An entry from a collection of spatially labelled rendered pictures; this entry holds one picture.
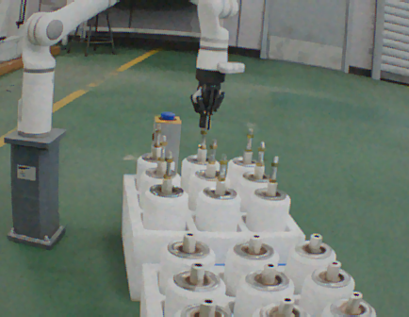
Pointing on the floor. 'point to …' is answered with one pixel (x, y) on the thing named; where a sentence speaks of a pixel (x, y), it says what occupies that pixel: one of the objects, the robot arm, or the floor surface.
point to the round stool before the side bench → (95, 35)
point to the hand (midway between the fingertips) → (205, 122)
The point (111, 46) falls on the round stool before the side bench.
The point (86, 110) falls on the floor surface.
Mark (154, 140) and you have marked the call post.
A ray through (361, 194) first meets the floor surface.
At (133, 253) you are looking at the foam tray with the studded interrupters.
